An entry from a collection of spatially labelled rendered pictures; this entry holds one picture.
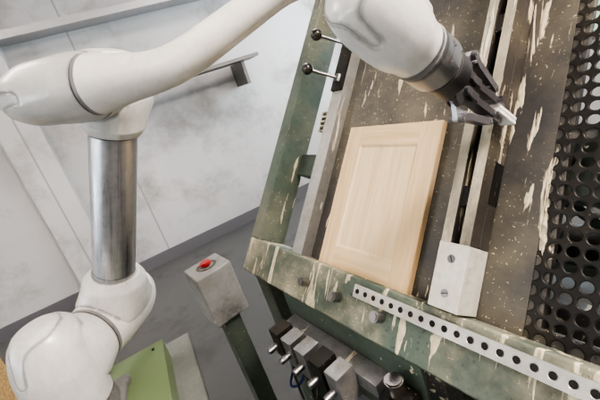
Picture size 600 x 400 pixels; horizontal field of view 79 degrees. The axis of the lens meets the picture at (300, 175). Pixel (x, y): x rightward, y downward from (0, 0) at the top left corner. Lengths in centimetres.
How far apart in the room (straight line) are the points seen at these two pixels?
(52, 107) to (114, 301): 53
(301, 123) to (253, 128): 269
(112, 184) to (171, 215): 309
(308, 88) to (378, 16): 96
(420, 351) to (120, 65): 73
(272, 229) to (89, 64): 87
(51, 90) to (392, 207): 73
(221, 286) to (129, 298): 29
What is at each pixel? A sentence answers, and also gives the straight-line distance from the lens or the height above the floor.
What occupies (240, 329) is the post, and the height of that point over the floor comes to 68.
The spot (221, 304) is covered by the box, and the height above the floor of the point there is 82.
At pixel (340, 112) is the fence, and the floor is 125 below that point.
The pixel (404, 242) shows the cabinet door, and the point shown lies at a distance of 89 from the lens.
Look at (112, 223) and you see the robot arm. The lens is 95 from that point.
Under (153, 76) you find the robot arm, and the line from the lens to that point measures 61.
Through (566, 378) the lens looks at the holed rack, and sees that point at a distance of 71.
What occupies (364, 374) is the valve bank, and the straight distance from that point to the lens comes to 96.
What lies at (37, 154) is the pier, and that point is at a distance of 382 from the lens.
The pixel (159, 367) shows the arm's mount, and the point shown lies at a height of 81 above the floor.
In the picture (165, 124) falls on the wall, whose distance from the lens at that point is 387.
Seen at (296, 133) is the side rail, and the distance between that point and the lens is 137.
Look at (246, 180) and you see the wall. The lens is 408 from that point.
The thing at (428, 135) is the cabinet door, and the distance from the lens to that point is 93.
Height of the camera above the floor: 142
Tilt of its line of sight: 16 degrees down
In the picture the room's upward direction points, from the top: 19 degrees counter-clockwise
